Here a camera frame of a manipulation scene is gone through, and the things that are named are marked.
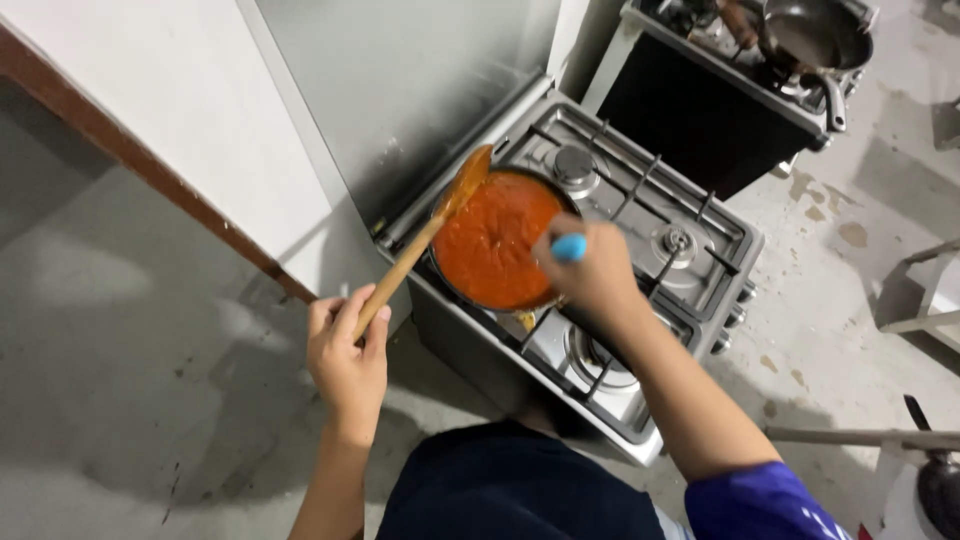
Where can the person's left hand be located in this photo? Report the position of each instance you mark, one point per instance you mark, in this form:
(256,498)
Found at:
(346,367)

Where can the person's right hand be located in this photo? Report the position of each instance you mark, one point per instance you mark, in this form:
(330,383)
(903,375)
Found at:
(600,274)

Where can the person's right fingers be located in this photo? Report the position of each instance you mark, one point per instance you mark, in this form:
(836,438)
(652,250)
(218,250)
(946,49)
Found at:
(553,268)

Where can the wooden spatula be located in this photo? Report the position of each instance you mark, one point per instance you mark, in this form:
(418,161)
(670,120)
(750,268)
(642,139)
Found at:
(412,251)

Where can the red tomato sauce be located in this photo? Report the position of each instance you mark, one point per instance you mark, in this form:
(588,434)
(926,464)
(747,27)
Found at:
(491,244)

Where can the round gas burner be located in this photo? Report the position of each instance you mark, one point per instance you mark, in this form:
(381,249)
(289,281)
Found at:
(675,241)
(592,358)
(574,165)

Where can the black burner grate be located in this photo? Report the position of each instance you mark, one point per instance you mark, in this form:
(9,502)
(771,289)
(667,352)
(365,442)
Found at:
(636,189)
(600,379)

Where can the silver gas stove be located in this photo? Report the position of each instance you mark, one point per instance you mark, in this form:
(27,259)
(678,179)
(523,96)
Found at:
(679,199)

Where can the silver stove knob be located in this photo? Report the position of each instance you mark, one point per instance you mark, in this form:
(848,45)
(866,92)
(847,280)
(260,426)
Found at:
(745,291)
(735,317)
(721,344)

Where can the black-fronted gas stove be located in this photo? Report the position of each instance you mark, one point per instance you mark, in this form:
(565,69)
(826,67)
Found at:
(697,112)

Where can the person's dark navy garment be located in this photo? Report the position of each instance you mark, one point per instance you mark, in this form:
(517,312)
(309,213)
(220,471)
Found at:
(510,487)

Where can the stainless stove lid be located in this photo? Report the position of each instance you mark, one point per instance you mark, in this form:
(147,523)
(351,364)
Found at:
(405,97)

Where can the person's blue sleeve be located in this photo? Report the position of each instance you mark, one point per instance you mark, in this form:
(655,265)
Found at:
(757,506)

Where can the dark metal frying pan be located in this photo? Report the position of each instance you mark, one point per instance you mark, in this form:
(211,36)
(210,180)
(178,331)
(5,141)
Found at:
(814,34)

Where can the long wooden stick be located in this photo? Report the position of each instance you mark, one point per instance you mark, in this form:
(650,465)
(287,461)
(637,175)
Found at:
(862,437)

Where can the white table frame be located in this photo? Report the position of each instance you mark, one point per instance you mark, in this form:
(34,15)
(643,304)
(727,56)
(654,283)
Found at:
(919,324)

